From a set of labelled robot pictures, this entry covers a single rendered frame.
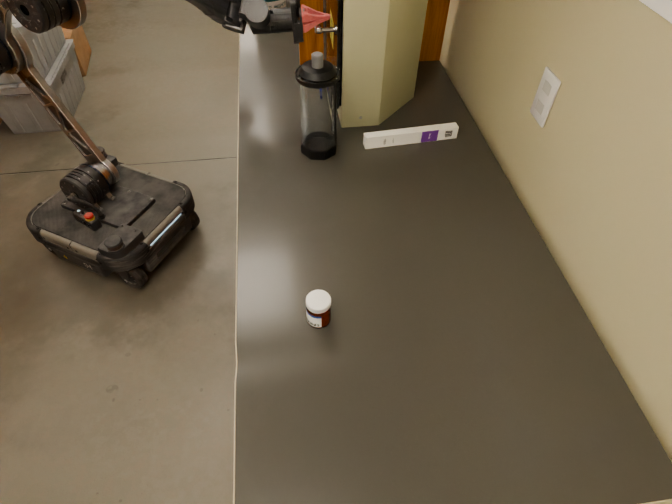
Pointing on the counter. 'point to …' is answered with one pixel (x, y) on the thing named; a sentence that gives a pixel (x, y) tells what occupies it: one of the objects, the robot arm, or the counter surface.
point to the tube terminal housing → (379, 58)
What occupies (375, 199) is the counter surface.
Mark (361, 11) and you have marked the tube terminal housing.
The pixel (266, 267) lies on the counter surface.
